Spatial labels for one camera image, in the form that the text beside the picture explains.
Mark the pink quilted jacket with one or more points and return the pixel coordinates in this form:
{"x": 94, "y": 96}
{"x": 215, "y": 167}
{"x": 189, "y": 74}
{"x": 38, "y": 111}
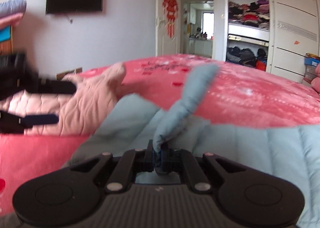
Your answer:
{"x": 79, "y": 114}

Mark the dark clothes pile lower shelf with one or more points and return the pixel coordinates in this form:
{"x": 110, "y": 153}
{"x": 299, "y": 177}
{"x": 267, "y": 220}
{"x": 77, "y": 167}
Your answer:
{"x": 247, "y": 57}

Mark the pink plush bed cover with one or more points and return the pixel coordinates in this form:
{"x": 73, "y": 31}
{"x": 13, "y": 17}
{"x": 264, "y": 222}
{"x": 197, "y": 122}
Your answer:
{"x": 239, "y": 95}

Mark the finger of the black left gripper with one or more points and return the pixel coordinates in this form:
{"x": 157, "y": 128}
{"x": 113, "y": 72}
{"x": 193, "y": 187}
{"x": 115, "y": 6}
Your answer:
{"x": 14, "y": 124}
{"x": 48, "y": 86}

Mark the white wardrobe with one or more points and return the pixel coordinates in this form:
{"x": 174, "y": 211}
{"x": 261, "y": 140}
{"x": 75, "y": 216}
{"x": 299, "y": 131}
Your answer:
{"x": 294, "y": 32}

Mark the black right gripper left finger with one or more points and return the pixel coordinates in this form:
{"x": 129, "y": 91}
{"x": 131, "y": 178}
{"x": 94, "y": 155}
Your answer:
{"x": 128, "y": 166}

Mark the white bedroom door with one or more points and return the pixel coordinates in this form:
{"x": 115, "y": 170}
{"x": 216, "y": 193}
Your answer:
{"x": 165, "y": 45}

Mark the blue storage box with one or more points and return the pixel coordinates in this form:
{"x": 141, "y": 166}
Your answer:
{"x": 311, "y": 60}

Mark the folded pink blanket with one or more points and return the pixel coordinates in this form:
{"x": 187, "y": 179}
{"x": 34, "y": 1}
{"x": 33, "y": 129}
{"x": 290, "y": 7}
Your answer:
{"x": 315, "y": 83}

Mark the light blue puffer jacket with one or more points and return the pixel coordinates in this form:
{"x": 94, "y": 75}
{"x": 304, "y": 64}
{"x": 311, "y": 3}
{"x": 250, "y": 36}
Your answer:
{"x": 291, "y": 153}

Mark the folded clothes pile upper shelf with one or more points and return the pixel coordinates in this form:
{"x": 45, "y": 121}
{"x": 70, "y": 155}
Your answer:
{"x": 256, "y": 14}

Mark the red hanging door ornament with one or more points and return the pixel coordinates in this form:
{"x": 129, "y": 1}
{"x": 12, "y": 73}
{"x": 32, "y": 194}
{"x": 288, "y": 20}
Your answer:
{"x": 170, "y": 10}

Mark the brown wooden dresser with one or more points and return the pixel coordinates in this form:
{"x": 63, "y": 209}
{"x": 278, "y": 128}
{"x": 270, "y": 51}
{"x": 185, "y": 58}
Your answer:
{"x": 5, "y": 45}

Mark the folded bedding on dresser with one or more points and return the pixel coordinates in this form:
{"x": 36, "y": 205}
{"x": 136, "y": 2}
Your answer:
{"x": 12, "y": 11}

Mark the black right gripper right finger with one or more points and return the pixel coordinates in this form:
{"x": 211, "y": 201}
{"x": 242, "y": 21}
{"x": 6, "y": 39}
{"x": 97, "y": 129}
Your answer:
{"x": 186, "y": 165}

